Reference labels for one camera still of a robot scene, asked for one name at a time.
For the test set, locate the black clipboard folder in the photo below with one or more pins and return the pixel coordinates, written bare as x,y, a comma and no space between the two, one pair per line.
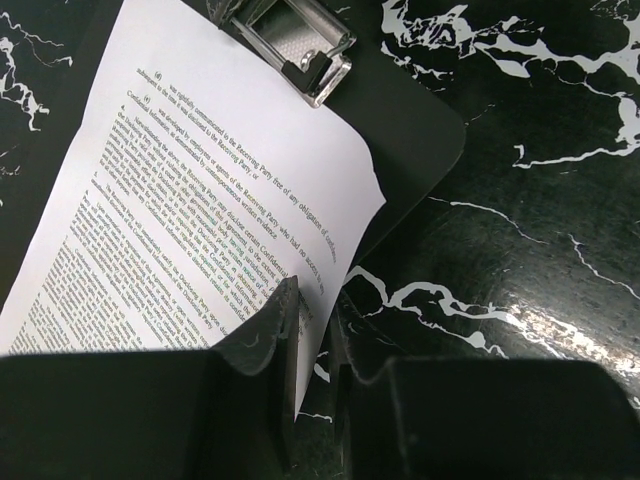
414,137

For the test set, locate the black marble pattern mat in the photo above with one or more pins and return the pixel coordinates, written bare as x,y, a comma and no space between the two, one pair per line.
528,248

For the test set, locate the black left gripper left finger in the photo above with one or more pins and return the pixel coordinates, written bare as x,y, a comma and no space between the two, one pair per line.
226,412

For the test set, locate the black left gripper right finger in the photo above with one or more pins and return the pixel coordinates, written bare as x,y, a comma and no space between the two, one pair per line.
418,417

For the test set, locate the printed paper sheet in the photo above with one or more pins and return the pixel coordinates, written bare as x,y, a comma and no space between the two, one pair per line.
197,181

